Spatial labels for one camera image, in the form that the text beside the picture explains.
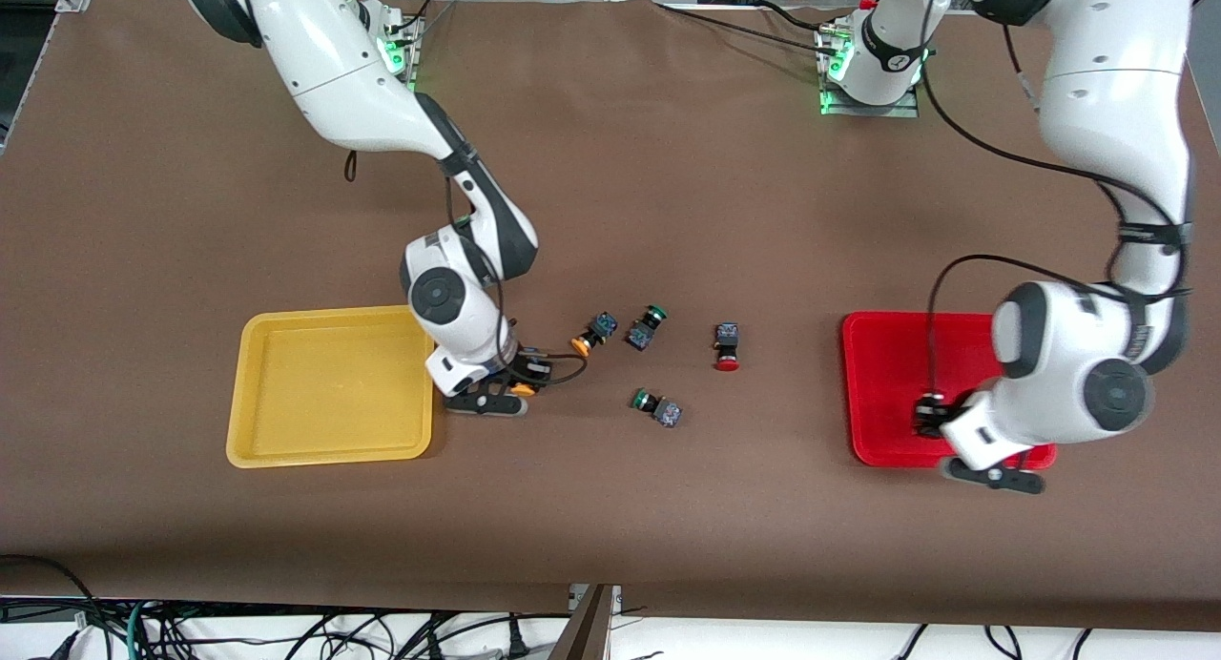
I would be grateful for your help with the brown table cover mat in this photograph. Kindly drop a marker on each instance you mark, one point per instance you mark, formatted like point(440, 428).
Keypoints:
point(610, 507)

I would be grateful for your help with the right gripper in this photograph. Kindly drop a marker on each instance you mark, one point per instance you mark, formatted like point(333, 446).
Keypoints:
point(516, 365)

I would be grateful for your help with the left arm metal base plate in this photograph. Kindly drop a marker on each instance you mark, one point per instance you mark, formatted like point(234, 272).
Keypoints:
point(873, 110)

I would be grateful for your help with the brown table leg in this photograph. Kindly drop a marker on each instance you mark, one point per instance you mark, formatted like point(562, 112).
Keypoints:
point(582, 631)

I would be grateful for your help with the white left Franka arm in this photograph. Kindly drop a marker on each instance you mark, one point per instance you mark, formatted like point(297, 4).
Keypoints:
point(1107, 78)

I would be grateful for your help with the red mushroom push button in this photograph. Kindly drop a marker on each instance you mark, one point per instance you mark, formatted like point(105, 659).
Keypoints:
point(728, 340)

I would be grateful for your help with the red plastic tray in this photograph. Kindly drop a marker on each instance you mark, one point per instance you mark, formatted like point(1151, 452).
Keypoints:
point(887, 374)

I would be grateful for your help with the green push button switch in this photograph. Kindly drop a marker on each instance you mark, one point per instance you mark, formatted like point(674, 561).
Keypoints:
point(665, 412)
point(644, 331)

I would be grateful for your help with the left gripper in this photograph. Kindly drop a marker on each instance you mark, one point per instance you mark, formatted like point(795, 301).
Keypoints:
point(930, 415)

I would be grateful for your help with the yellow plastic tray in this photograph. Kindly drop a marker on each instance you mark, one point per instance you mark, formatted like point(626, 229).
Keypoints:
point(334, 393)

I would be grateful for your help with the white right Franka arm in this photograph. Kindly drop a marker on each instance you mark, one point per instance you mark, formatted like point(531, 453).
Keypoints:
point(324, 59)

